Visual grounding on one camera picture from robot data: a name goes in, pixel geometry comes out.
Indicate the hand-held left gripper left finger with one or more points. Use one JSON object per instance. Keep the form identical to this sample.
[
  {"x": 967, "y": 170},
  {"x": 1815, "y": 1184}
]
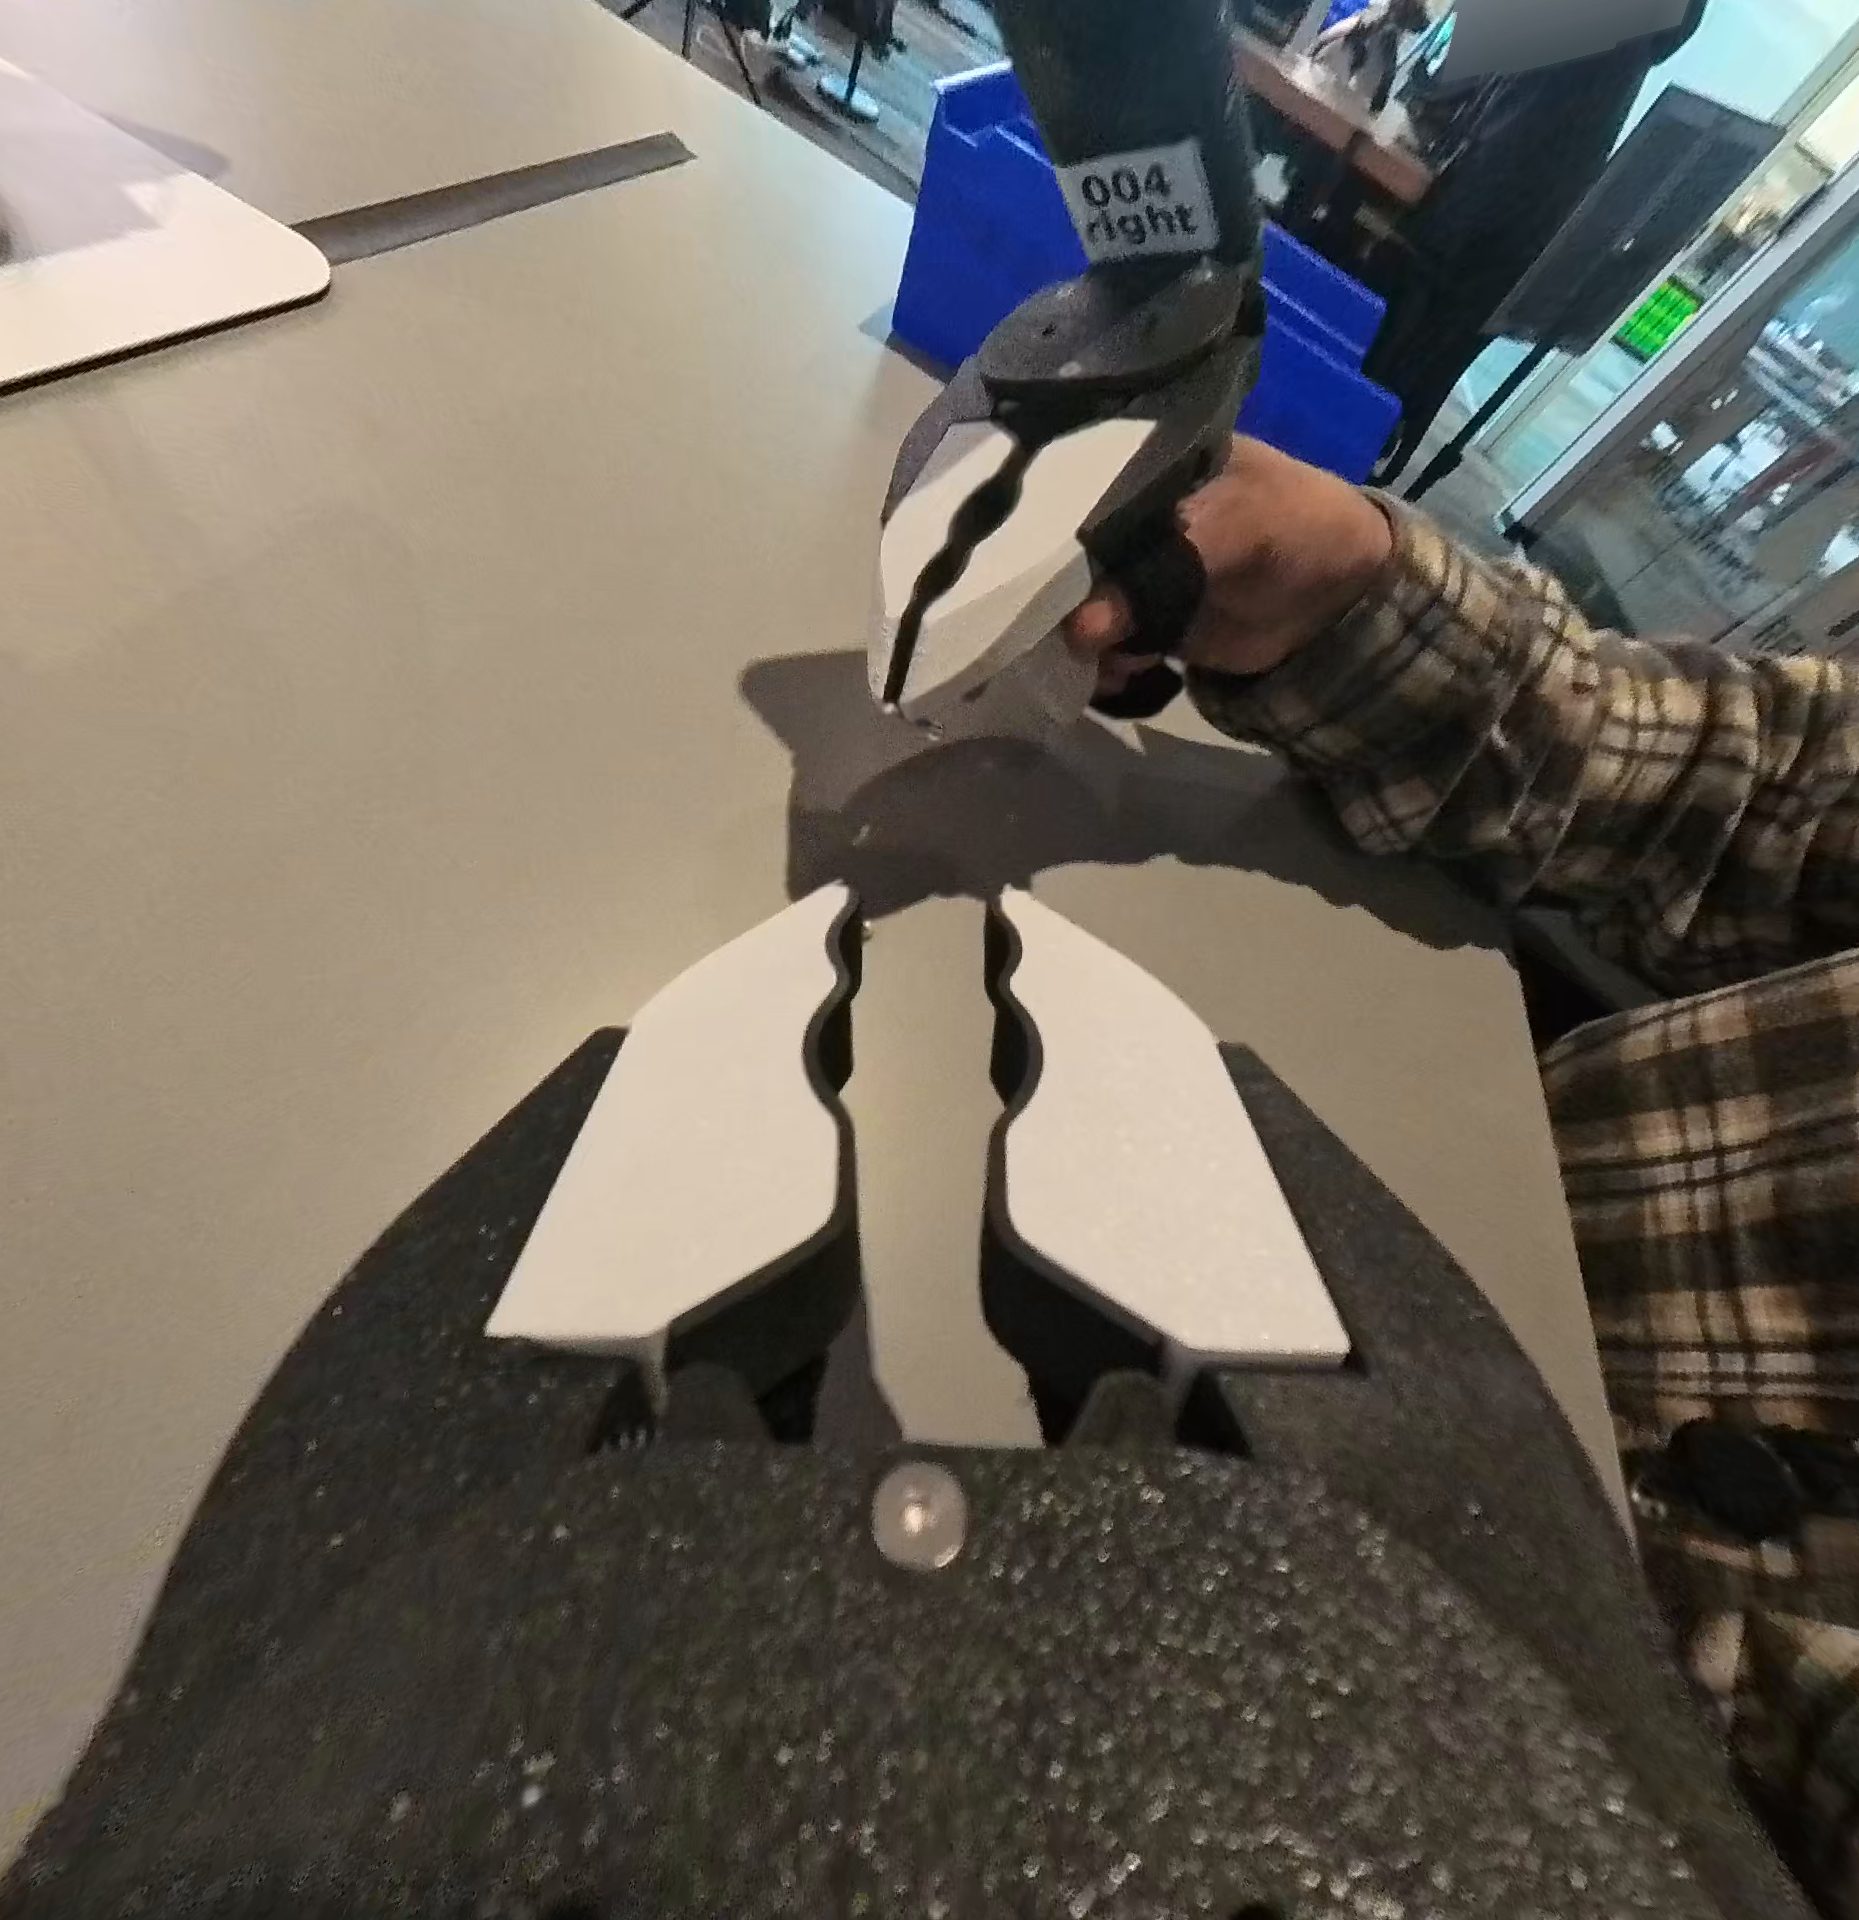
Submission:
[{"x": 688, "y": 1170}]

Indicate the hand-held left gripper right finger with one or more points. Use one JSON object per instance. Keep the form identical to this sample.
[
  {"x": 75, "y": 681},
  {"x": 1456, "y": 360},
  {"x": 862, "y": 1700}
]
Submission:
[{"x": 1153, "y": 1187}]

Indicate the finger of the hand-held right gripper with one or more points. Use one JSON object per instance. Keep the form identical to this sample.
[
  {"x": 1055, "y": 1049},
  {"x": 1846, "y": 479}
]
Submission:
[
  {"x": 1041, "y": 541},
  {"x": 909, "y": 563}
]

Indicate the blue plastic bin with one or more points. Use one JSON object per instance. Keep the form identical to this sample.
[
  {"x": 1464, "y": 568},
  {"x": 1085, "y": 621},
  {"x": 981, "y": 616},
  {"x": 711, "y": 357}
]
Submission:
[{"x": 1019, "y": 254}]

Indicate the person's right forearm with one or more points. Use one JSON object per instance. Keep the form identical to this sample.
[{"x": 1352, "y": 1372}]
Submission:
[{"x": 1542, "y": 719}]

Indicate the person's right hand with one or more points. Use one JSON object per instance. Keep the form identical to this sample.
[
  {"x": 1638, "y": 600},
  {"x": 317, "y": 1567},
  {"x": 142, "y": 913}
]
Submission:
[{"x": 1289, "y": 556}]

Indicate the wooden office desk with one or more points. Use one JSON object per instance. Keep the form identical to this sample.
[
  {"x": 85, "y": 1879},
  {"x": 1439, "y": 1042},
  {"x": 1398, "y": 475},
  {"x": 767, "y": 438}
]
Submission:
[{"x": 1347, "y": 136}]

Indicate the green display screen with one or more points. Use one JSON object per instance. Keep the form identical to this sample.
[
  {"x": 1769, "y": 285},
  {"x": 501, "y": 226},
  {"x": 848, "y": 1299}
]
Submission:
[{"x": 1655, "y": 318}]

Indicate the black light panel on tripod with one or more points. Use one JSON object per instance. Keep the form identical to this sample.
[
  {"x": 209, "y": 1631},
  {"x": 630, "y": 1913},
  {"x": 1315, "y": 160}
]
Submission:
[{"x": 1649, "y": 210}]

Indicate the person's plaid shirt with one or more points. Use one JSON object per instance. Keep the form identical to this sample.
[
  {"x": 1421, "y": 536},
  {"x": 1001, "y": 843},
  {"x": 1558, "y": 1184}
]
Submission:
[{"x": 1740, "y": 1200}]

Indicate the white tablet stand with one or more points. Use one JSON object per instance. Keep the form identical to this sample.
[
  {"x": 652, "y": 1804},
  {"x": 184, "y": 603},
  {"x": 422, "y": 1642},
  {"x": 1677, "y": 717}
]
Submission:
[{"x": 119, "y": 254}]

